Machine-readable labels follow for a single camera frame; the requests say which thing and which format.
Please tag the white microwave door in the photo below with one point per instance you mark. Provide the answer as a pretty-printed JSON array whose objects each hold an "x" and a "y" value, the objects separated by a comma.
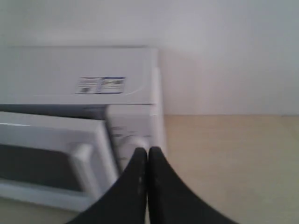
[{"x": 59, "y": 162}]

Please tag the printed instruction label sticker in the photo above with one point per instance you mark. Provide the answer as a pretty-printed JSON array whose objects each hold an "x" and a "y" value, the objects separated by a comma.
[{"x": 100, "y": 85}]

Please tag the white microwave oven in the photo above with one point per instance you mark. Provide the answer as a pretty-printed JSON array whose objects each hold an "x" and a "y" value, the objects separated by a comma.
[{"x": 41, "y": 81}]

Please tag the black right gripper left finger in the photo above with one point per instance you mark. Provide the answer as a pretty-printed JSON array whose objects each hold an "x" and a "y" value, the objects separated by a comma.
[{"x": 125, "y": 202}]

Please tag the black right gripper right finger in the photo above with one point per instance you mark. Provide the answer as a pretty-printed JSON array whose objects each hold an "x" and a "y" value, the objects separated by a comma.
[{"x": 170, "y": 200}]

